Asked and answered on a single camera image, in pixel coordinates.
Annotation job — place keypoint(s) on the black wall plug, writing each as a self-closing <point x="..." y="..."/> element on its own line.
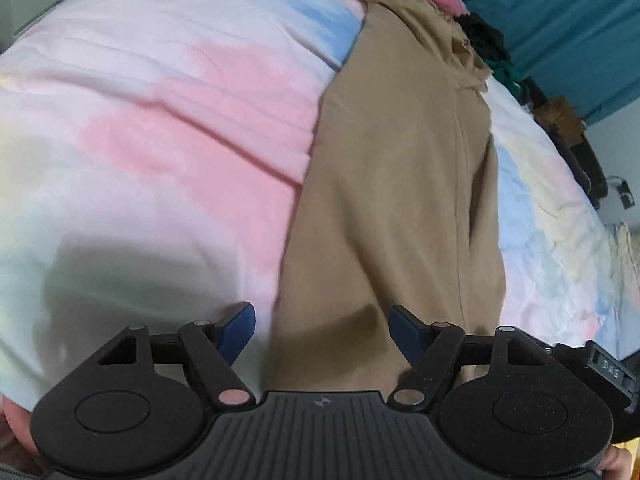
<point x="623" y="191"/>

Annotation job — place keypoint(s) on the green cloth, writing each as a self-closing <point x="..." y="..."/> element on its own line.
<point x="507" y="72"/>

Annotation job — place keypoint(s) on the cream cloth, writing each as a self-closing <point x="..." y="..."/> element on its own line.
<point x="627" y="250"/>

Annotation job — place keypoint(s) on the teal curtain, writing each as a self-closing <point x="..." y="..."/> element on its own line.
<point x="560" y="25"/>

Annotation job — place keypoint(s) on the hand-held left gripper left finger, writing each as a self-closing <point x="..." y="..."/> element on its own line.
<point x="241" y="329"/>

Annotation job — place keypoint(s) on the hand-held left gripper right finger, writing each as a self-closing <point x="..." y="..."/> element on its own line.
<point x="404" y="332"/>

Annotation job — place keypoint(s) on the pink cloth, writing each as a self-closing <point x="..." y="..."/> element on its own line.
<point x="442" y="0"/>

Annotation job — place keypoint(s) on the black cloth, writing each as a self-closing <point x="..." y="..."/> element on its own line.
<point x="482" y="35"/>

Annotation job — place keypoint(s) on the tan pants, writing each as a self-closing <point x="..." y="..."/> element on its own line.
<point x="390" y="195"/>

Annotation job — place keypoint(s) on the pastel tie-dye bedsheet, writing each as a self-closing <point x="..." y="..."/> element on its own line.
<point x="150" y="135"/>

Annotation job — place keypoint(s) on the brown cloth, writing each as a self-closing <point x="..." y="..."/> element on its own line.
<point x="560" y="115"/>

